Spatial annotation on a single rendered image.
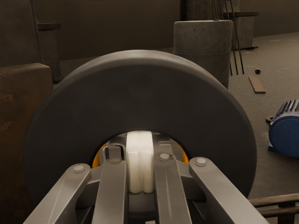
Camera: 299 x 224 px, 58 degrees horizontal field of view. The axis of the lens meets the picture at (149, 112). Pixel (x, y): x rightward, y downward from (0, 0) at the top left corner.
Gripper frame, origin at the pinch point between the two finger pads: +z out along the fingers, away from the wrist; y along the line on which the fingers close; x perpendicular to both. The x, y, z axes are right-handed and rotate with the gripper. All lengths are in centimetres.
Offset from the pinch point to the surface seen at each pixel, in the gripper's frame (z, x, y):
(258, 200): 12.9, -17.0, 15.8
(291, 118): 134, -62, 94
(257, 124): 198, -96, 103
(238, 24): 708, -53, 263
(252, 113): 226, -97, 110
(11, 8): 31.0, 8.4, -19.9
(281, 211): 12.6, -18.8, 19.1
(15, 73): 24.8, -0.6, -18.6
